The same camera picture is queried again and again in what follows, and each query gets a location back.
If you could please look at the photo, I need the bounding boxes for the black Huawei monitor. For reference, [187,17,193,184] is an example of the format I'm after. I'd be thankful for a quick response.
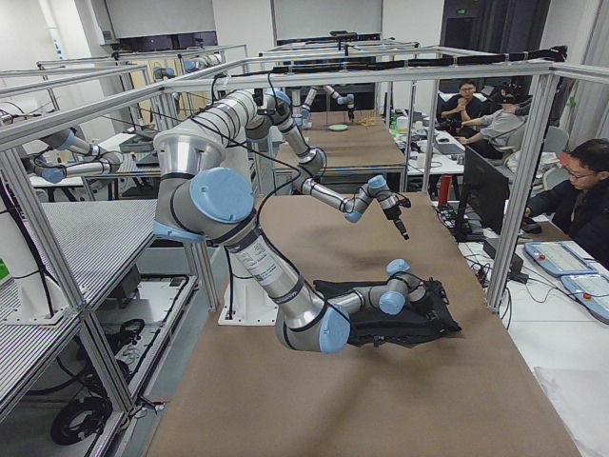
[453,149,509,242]

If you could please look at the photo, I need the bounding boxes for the person in black shirt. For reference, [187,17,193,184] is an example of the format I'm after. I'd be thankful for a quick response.
[437,80,484,130]

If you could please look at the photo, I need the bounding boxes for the person in grey hoodie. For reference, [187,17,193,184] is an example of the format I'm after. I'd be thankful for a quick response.
[457,102,526,160]

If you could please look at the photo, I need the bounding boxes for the white paper sheet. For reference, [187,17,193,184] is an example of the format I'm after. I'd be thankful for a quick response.
[534,367,609,456]

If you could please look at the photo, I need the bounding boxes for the aluminium equipment rack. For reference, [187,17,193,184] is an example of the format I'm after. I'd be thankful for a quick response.
[1,200,200,456]

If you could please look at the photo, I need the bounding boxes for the person in dark jacket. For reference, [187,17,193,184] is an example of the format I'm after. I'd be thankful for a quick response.
[524,139,608,267]

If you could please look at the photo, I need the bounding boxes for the black graphic t-shirt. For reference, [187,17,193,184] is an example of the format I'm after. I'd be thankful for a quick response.
[314,280,462,347]

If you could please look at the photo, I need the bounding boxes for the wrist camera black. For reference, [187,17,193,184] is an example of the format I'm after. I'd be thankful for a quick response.
[398,196,412,209]

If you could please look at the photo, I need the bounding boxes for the overhead aluminium frame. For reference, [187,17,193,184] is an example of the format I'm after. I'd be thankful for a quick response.
[1,47,608,151]

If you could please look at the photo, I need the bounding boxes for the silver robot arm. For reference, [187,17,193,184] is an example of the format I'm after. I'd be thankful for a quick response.
[153,126,460,353]
[172,89,409,246]

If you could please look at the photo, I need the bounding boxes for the teach pendant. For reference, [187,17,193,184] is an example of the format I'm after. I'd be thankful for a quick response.
[560,274,609,324]
[523,242,598,277]

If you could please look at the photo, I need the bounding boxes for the aluminium frame post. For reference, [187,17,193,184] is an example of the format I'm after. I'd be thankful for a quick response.
[486,73,560,314]

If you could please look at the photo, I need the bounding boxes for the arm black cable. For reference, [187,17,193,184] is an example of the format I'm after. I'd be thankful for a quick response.
[189,109,353,325]

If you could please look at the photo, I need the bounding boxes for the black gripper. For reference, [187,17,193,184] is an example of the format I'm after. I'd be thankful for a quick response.
[418,280,450,317]
[385,206,409,240]

